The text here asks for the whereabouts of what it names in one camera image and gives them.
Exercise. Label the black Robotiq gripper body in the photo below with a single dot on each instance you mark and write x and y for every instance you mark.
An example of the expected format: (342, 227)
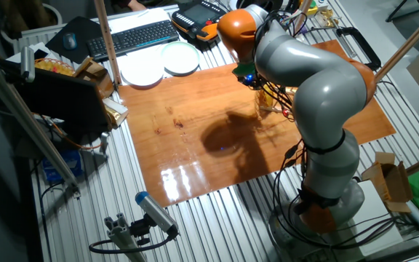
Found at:
(253, 81)

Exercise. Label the person bare forearm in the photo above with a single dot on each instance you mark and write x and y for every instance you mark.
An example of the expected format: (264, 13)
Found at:
(136, 4)

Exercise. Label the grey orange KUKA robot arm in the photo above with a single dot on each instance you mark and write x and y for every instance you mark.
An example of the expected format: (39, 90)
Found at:
(322, 91)

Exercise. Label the glossy wooden board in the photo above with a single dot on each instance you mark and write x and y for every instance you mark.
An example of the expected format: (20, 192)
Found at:
(195, 109)

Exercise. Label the pale green plate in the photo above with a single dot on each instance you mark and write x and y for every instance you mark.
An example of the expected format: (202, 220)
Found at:
(179, 58)

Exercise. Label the black orange teach pendant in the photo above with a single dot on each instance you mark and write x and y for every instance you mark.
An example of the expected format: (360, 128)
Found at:
(195, 18)

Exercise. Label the yellow green button box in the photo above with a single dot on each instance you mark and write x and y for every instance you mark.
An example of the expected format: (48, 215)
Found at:
(312, 7)

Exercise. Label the brass fitting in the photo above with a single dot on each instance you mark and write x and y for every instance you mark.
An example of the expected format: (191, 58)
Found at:
(326, 16)

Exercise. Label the white plate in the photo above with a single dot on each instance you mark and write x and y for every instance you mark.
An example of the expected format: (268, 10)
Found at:
(142, 72)

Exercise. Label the black computer keyboard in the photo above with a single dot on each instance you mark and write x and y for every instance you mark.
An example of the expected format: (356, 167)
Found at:
(133, 38)

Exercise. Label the white paper sheet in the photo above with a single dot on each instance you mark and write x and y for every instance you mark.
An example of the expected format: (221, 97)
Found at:
(136, 18)

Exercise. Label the gold foil packet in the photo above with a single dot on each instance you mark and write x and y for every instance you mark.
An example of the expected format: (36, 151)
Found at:
(116, 111)

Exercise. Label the small wooden box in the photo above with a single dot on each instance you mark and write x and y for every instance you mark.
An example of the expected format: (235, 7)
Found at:
(96, 74)

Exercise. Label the small metal clamp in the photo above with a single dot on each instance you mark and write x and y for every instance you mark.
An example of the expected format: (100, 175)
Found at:
(104, 142)

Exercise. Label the open cardboard box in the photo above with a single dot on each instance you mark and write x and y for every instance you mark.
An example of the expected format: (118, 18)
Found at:
(387, 182)

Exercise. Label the black mouse pad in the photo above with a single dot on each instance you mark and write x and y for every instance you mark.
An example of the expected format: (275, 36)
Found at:
(87, 29)

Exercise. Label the black office chair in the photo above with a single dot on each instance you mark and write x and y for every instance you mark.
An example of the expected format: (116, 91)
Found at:
(413, 7)

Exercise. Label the grey computer mouse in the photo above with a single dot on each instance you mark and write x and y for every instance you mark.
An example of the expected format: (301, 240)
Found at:
(70, 40)

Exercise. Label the black monitor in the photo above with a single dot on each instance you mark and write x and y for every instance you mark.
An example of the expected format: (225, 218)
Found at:
(60, 98)

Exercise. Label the yellow basket with fruit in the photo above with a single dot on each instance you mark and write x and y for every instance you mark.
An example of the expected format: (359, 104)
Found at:
(53, 66)

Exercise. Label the short aluminium profile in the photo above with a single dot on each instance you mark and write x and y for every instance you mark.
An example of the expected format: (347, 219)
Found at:
(122, 236)

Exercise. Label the blue packet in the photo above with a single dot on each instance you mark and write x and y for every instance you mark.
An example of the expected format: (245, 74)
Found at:
(62, 165)

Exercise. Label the black flat bar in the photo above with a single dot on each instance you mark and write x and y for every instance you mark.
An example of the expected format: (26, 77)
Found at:
(402, 253)

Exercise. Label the silver camera with blue end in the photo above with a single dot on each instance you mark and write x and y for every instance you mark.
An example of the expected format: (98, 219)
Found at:
(156, 213)

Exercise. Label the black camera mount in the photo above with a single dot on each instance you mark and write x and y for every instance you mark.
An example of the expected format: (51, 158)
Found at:
(140, 227)

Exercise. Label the silver camera on beam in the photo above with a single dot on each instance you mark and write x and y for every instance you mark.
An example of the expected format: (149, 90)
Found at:
(27, 63)

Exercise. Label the aluminium frame beam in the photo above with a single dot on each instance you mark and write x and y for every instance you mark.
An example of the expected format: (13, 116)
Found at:
(24, 120)

